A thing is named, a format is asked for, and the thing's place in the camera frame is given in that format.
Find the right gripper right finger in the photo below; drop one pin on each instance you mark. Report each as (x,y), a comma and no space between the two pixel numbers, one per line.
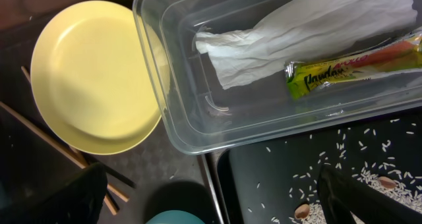
(342,197)

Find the green snack wrapper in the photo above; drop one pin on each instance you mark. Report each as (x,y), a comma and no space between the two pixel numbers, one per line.
(397,56)

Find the light blue bowl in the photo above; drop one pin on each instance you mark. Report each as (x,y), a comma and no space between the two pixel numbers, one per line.
(175,217)

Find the dark brown serving tray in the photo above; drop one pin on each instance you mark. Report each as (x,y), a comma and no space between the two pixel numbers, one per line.
(154,175)

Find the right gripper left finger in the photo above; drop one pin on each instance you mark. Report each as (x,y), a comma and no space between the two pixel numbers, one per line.
(78,200)

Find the rice and peanut pile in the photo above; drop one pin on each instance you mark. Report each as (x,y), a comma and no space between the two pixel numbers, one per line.
(389,184)

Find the white paper napkin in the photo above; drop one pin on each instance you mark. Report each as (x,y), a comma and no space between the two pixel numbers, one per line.
(300,30)

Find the wooden chopstick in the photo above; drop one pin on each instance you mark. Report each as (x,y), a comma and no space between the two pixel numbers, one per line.
(108,200)
(70,155)

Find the yellow plate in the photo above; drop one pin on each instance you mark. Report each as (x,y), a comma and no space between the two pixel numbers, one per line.
(90,81)

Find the clear plastic bin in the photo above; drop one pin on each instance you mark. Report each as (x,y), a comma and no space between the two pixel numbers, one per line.
(200,116)

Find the black plastic tray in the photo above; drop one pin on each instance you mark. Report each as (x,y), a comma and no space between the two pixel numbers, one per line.
(280,171)

